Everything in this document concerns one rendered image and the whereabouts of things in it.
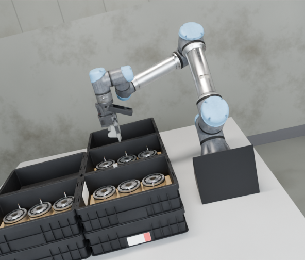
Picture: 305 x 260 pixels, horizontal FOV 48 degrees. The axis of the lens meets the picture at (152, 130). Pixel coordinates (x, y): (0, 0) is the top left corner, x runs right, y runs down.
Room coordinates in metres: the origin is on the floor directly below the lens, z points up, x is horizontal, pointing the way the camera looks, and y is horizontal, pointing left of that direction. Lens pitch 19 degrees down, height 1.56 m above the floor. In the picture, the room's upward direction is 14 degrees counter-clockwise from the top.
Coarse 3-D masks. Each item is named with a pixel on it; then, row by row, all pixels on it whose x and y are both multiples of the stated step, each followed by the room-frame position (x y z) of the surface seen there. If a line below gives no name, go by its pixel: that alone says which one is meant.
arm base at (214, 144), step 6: (210, 138) 1.43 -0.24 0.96; (216, 138) 1.43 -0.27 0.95; (222, 138) 1.44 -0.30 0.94; (204, 144) 1.44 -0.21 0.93; (210, 144) 1.41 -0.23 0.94; (216, 144) 1.40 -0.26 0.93; (222, 144) 1.40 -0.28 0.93; (204, 150) 1.42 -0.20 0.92; (210, 150) 1.39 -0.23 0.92; (216, 150) 1.38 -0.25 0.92; (222, 150) 1.37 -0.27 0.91
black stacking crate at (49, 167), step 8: (56, 160) 1.72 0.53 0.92; (64, 160) 1.72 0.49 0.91; (72, 160) 1.72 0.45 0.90; (80, 160) 1.72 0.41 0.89; (32, 168) 1.71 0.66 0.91; (40, 168) 1.71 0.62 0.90; (48, 168) 1.71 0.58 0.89; (56, 168) 1.71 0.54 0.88; (64, 168) 1.72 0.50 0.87; (72, 168) 1.72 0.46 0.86; (16, 176) 1.70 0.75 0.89; (24, 176) 1.71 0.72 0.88; (32, 176) 1.71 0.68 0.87; (40, 176) 1.71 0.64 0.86; (48, 176) 1.71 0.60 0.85; (56, 176) 1.71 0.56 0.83; (64, 176) 1.70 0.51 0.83; (8, 184) 1.57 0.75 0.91; (16, 184) 1.66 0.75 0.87; (24, 184) 1.71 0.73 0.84; (32, 184) 1.70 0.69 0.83; (40, 184) 1.68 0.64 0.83; (8, 192) 1.54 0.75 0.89
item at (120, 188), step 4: (128, 180) 1.41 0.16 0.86; (132, 180) 1.40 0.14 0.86; (136, 180) 1.39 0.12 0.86; (120, 184) 1.39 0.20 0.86; (136, 184) 1.36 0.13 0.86; (120, 188) 1.36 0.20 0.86; (124, 188) 1.34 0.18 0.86; (128, 188) 1.33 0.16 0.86; (132, 188) 1.33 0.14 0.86; (136, 188) 1.33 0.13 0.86
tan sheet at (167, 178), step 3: (165, 177) 1.41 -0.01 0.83; (168, 177) 1.41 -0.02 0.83; (168, 180) 1.38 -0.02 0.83; (141, 183) 1.42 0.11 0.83; (168, 183) 1.35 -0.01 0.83; (171, 183) 1.35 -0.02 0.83; (117, 192) 1.38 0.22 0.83; (117, 195) 1.36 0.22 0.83; (93, 198) 1.38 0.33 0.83; (90, 201) 1.36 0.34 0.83; (93, 201) 1.36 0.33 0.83; (90, 204) 1.34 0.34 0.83
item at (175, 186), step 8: (144, 160) 1.43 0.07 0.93; (168, 160) 1.37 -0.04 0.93; (112, 168) 1.43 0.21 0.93; (80, 184) 1.35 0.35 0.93; (176, 184) 1.15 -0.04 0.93; (80, 192) 1.27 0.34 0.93; (144, 192) 1.14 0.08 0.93; (152, 192) 1.14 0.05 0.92; (160, 192) 1.14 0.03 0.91; (80, 200) 1.21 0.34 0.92; (112, 200) 1.14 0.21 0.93; (120, 200) 1.14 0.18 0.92; (128, 200) 1.14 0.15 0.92; (136, 200) 1.14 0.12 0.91; (80, 208) 1.14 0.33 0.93; (88, 208) 1.14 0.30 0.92; (96, 208) 1.14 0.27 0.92; (104, 208) 1.14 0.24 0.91
